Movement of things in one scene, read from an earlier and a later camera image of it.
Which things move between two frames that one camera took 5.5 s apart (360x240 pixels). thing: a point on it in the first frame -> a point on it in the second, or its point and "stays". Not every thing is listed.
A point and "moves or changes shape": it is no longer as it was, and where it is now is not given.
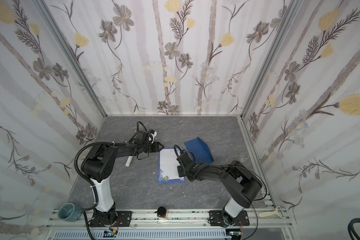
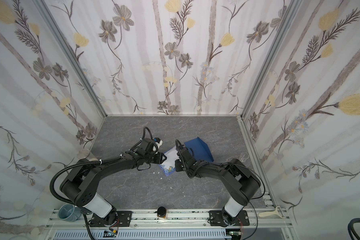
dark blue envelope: x=200 y=149 stays
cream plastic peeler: x=278 y=211 stays
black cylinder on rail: x=161 y=212 stays
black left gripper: x=151 y=145 -> x=155 y=157
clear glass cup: x=243 y=157 stays
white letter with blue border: x=167 y=166 moves or changes shape
